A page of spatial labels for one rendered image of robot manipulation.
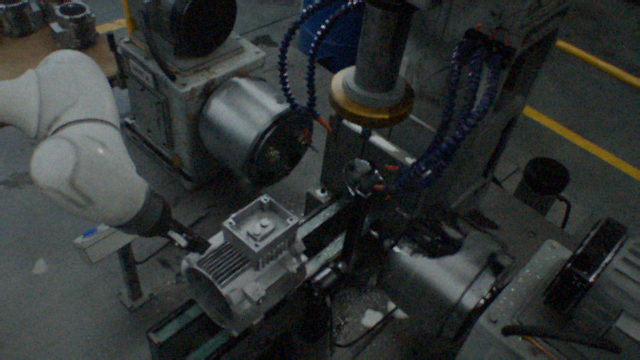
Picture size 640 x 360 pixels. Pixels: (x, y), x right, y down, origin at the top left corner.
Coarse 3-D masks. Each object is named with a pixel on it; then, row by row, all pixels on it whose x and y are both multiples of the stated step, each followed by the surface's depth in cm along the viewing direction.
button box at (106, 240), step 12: (96, 228) 116; (108, 228) 112; (84, 240) 110; (96, 240) 111; (108, 240) 112; (120, 240) 114; (132, 240) 115; (84, 252) 110; (96, 252) 111; (108, 252) 112
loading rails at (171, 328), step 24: (312, 216) 142; (336, 216) 146; (312, 240) 143; (360, 240) 140; (312, 264) 132; (360, 264) 145; (192, 312) 120; (288, 312) 130; (168, 336) 115; (192, 336) 123; (216, 336) 116; (240, 336) 116; (264, 336) 127
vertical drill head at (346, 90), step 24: (384, 24) 98; (408, 24) 99; (360, 48) 105; (384, 48) 101; (360, 72) 107; (384, 72) 105; (336, 96) 110; (360, 96) 108; (384, 96) 108; (408, 96) 113; (336, 120) 117; (360, 120) 108; (384, 120) 108
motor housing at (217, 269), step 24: (216, 240) 116; (216, 264) 106; (240, 264) 107; (192, 288) 117; (216, 288) 120; (240, 288) 107; (264, 288) 108; (288, 288) 116; (216, 312) 118; (240, 312) 106; (264, 312) 114
